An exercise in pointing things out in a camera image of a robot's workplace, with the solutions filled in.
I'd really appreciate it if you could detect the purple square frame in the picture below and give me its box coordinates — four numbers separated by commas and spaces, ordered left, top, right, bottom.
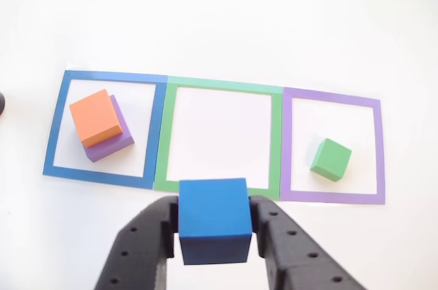
279, 86, 387, 206

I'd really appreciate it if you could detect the orange square block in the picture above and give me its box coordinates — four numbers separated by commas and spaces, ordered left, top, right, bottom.
68, 88, 124, 149

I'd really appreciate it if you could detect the purple square block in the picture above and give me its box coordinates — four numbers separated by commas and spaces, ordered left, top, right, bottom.
85, 94, 136, 164

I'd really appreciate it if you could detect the blue square frame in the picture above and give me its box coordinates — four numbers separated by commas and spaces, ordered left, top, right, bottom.
42, 69, 169, 191

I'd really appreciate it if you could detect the small blue cube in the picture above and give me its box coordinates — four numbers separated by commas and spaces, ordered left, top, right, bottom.
178, 177, 255, 266

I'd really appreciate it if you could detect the green square block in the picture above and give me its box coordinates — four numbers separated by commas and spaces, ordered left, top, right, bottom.
309, 137, 353, 183

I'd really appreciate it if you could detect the green square frame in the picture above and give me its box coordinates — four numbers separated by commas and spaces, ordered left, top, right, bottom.
153, 75, 285, 202

